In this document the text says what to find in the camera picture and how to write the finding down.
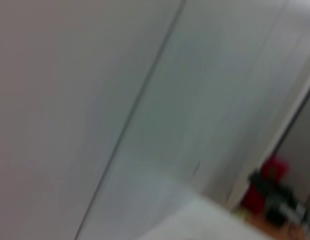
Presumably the red blurred object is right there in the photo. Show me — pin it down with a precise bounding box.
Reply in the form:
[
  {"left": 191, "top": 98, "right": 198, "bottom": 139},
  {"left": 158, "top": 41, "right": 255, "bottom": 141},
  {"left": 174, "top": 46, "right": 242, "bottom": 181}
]
[{"left": 240, "top": 154, "right": 290, "bottom": 216}]

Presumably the black blurred device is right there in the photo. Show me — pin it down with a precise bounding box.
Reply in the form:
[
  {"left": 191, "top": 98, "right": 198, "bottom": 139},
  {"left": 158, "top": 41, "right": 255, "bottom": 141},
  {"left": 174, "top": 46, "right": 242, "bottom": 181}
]
[{"left": 248, "top": 169, "right": 309, "bottom": 227}]

